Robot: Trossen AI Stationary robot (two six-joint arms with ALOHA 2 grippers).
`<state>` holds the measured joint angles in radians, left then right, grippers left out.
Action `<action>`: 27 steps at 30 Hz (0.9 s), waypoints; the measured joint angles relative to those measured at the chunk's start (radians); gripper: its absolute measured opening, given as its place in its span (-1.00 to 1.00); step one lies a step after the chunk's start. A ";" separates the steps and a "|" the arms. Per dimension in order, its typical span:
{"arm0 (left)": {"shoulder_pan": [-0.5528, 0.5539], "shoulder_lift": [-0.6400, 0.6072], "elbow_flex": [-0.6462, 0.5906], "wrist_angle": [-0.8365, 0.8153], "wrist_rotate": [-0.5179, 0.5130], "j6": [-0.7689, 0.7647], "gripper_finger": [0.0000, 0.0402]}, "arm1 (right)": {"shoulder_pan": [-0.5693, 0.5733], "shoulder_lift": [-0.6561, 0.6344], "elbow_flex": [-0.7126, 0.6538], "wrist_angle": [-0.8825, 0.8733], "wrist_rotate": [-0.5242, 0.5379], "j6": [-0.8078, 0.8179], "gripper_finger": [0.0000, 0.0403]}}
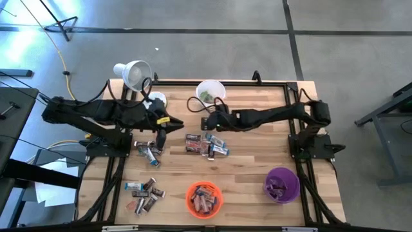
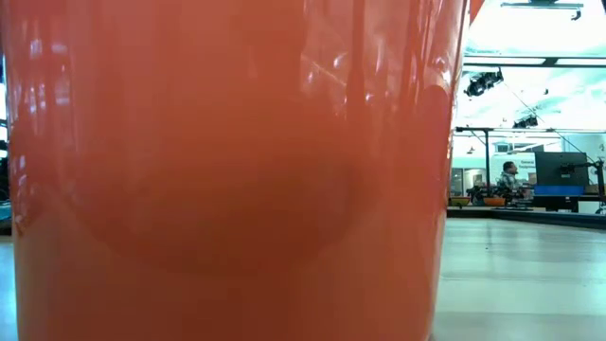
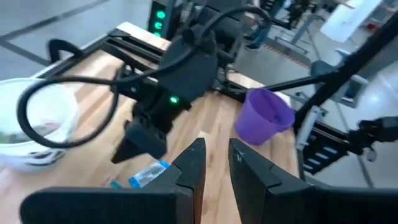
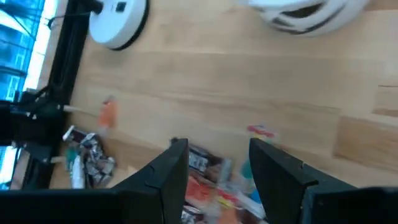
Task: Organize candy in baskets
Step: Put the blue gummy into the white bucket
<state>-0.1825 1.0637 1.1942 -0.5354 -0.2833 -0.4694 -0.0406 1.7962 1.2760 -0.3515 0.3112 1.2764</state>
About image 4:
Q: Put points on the black aluminium table frame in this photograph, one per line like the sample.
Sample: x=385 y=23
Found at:
x=65 y=62

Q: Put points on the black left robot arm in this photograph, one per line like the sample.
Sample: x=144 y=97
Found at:
x=18 y=124

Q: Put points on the green gummy candy packet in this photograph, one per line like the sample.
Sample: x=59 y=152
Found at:
x=70 y=155
x=247 y=169

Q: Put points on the white plastic bucket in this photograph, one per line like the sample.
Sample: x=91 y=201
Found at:
x=342 y=12

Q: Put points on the blue white candy bar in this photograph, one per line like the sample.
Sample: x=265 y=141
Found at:
x=77 y=174
x=253 y=207

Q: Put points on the red yellow gummy candy packet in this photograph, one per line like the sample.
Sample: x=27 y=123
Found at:
x=261 y=132

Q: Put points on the white desk lamp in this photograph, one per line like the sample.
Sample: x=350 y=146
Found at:
x=118 y=25

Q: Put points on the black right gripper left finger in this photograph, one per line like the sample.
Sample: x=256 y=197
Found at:
x=168 y=186

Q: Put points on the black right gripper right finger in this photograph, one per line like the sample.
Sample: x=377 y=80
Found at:
x=280 y=186

